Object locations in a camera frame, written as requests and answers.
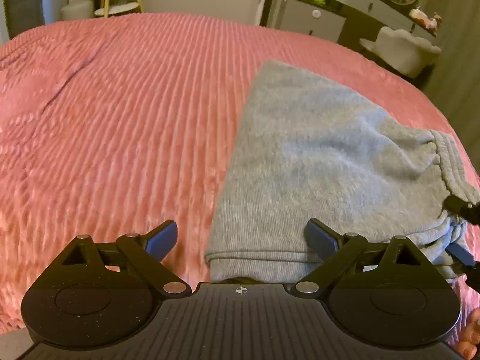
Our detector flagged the pink ribbed bedspread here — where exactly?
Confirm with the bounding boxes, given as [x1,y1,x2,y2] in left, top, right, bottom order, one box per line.
[0,11,480,346]

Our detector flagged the grey vanity desk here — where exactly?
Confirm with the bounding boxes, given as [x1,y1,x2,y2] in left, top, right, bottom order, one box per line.
[325,0,436,52]

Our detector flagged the grey sweatpants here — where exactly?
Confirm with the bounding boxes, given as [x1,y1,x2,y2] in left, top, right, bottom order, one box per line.
[205,61,479,283]

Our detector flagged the pink toy on vanity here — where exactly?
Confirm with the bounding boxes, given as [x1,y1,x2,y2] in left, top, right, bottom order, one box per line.
[409,8,443,34]

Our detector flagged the white shell chair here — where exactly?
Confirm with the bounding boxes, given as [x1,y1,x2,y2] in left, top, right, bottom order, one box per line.
[359,26,442,79]

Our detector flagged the grey small cabinet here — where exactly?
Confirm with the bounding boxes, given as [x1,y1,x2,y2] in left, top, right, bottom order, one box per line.
[276,0,346,43]

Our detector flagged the person right hand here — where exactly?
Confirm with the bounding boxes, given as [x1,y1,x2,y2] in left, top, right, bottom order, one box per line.
[456,308,480,359]

